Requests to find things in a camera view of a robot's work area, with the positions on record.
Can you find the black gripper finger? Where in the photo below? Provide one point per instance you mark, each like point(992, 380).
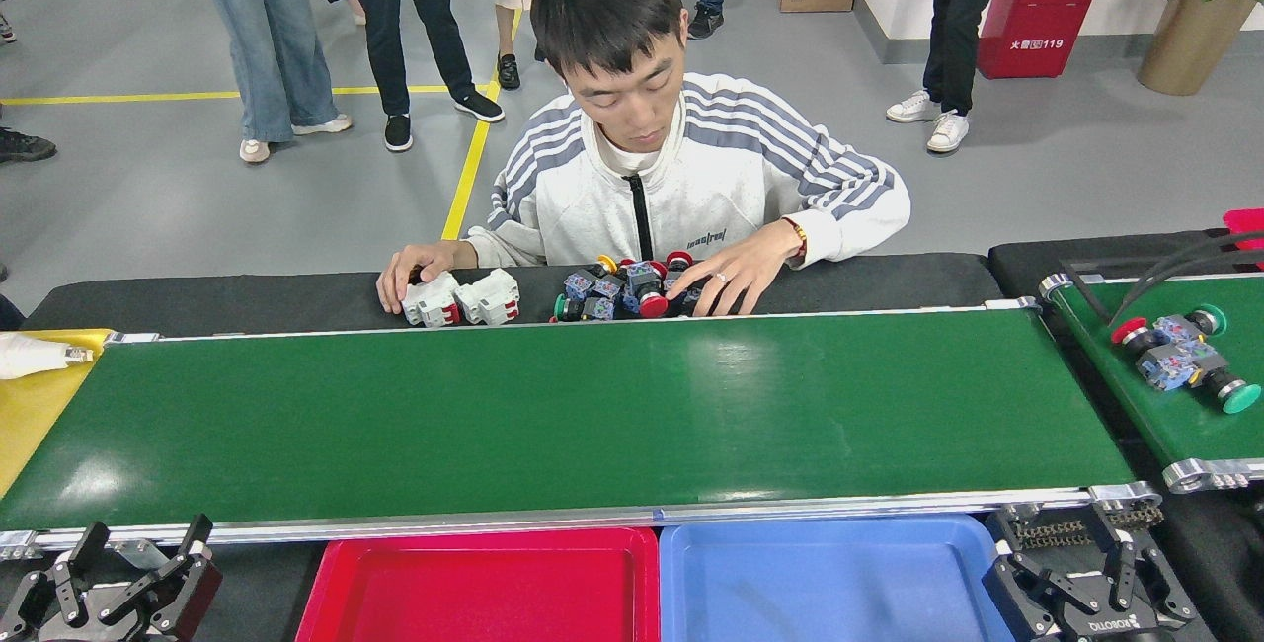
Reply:
point(1027, 602)
point(49, 593)
point(193, 583)
point(1155, 595)

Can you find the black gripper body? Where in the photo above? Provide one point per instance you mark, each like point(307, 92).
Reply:
point(89, 636)
point(1111, 630)

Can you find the short green conveyor belt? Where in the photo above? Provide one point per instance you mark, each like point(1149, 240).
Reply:
point(1195, 440)

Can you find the yellow tray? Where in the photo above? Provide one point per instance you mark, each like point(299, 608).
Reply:
point(30, 415)

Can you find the blue plastic tray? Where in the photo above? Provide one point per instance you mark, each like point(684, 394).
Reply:
point(829, 583)

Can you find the red plastic tray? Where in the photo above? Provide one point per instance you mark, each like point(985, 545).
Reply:
point(474, 593)

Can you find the long green conveyor belt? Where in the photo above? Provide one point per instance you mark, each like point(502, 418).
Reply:
point(592, 405)

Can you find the seated person's right hand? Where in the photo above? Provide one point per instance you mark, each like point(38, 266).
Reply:
point(430, 257)

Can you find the seated person's left hand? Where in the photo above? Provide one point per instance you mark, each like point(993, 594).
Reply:
point(741, 267)

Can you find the white light bulb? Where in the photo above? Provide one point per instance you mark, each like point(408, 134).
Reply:
point(30, 356)

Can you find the black table cover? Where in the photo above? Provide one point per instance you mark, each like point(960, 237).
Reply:
point(247, 301)
point(1027, 262)

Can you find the red plastic bin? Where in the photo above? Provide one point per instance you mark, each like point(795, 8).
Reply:
point(1246, 225)

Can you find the seated person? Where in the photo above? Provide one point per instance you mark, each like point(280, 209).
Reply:
point(691, 188)

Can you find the potted plant brown pot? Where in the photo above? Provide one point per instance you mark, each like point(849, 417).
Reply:
point(1190, 40)

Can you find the red fire extinguisher box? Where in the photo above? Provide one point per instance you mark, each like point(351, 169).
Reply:
point(1047, 20)

